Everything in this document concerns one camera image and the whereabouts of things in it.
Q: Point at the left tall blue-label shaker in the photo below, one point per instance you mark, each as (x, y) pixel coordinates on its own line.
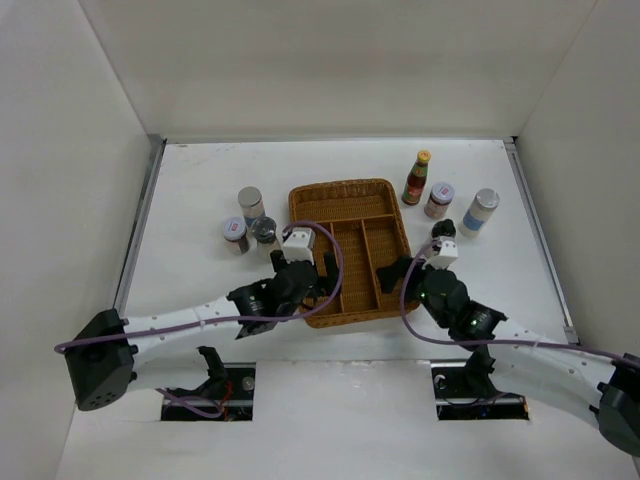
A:
(251, 203)

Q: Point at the brown wicker divided basket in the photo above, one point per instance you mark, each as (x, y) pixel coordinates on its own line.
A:
(364, 218)

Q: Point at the right tall blue-label shaker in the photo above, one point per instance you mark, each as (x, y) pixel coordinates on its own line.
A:
(483, 205)

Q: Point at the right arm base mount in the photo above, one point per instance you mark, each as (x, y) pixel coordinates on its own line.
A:
(464, 392)

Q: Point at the left aluminium frame rail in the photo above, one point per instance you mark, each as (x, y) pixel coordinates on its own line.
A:
(158, 145)

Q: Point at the black-top salt grinder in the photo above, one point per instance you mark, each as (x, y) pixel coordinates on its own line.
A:
(442, 236)

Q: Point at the right spice jar white lid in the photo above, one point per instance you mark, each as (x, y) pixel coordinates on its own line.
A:
(440, 197)

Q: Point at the red sauce bottle yellow cap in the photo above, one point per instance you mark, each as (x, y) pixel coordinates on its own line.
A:
(416, 179)

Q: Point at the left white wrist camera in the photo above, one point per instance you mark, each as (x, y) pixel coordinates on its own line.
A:
(298, 245)

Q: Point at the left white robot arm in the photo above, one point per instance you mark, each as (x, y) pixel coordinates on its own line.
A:
(175, 351)

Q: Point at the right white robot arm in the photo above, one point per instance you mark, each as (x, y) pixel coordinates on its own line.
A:
(598, 387)

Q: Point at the tall blue-label shaker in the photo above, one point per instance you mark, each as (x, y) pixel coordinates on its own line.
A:
(251, 203)
(483, 205)

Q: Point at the right aluminium frame rail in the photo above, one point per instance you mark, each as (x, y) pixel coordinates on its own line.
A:
(541, 241)

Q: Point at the spice jar white lid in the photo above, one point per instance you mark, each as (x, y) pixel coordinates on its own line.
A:
(440, 197)
(235, 235)

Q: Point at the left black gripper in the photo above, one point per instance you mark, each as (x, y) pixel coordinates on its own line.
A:
(327, 282)

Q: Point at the aluminium frame rail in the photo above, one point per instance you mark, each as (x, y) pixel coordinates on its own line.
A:
(541, 241)
(158, 145)

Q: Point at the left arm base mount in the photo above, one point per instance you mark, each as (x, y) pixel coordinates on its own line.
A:
(225, 394)

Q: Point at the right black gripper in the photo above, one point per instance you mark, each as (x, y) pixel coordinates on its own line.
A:
(391, 273)

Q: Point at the left spice jar white lid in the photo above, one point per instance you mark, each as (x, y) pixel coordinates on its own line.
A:
(235, 235)

